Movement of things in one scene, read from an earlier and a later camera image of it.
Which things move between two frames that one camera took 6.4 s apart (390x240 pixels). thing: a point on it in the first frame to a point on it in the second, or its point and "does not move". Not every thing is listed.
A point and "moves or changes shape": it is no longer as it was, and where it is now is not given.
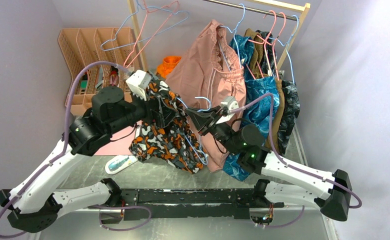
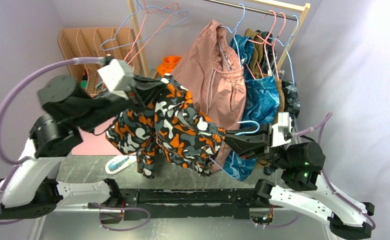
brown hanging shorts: (260, 68) does not move
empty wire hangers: (142, 8) does not move
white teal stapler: (119, 163) does not move
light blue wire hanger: (209, 108) to (247, 132)
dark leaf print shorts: (291, 103) does not move
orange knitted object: (168, 63) does not move
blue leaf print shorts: (262, 94) does not move
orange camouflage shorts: (181, 145) moves or changes shape
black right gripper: (201, 119) to (258, 143)
